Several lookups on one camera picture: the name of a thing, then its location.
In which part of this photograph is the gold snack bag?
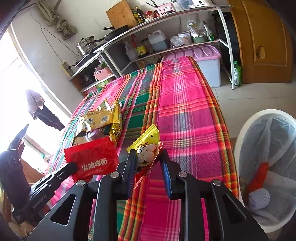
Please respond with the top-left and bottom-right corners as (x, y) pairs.
(78, 96), (122, 147)

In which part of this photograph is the white foam fruit net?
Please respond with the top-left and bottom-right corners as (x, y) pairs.
(248, 188), (270, 210)

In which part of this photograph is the wooden door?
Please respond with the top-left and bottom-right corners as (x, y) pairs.
(229, 0), (293, 84)

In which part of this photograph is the hanging grey cloth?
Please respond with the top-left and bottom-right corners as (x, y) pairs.
(36, 0), (77, 40)

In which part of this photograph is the red noodle packet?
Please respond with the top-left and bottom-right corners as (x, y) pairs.
(64, 136), (119, 182)

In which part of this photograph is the pink lid storage box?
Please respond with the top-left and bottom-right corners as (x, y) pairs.
(161, 45), (221, 87)

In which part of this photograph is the pink chopstick holder box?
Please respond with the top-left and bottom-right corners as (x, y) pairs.
(157, 3), (176, 16)

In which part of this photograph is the white power strip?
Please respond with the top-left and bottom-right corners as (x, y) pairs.
(61, 62), (74, 78)

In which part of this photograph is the person in doorway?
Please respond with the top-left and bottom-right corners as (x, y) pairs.
(26, 90), (65, 131)

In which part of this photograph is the beige paper bag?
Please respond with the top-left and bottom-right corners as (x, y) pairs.
(71, 122), (107, 147)

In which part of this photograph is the green plastic bottle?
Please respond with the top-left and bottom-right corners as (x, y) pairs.
(234, 61), (242, 86)

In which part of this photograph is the dark soy sauce bottle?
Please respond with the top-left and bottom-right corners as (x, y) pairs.
(133, 38), (148, 58)

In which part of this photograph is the white oil jug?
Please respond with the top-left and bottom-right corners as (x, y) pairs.
(148, 30), (169, 52)

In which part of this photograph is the white round trash bin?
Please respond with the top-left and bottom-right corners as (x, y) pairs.
(234, 109), (295, 233)

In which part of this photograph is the steel steamer pot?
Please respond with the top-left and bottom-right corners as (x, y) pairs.
(76, 36), (102, 57)

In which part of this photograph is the pink plaid tablecloth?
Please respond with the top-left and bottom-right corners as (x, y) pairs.
(47, 57), (238, 240)

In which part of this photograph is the white metal shelf rack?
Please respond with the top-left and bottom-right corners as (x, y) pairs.
(68, 4), (235, 93)

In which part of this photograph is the black frying pan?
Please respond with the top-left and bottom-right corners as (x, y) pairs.
(101, 25), (128, 42)

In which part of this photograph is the red plastic bag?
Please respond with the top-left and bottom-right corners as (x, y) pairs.
(243, 162), (269, 204)

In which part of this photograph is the yellow egg snack packet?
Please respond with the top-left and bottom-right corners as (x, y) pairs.
(126, 125), (163, 186)

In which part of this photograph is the pink plastic basket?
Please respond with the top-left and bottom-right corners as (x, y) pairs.
(93, 66), (112, 81)

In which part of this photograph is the wooden cutting board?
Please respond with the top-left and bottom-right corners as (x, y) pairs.
(106, 0), (137, 29)

